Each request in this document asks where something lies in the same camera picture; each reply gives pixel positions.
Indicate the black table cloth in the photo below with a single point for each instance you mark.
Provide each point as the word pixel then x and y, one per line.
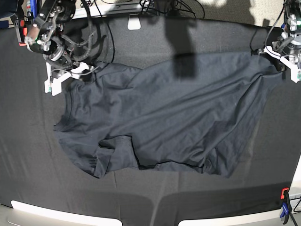
pixel 34 168

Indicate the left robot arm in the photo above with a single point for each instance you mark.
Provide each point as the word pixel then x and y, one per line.
pixel 291 27

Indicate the blue red clamp front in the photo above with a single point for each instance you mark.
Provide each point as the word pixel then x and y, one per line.
pixel 286 206

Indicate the dark navy t-shirt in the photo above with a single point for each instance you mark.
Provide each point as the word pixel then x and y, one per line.
pixel 192 113

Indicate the red clamp left rear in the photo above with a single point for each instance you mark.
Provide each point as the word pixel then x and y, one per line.
pixel 21 31

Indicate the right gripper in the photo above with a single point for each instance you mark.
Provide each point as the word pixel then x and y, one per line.
pixel 58 57

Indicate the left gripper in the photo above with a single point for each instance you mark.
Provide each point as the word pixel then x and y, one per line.
pixel 288 53

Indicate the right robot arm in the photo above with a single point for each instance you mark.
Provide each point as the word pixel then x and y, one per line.
pixel 47 28

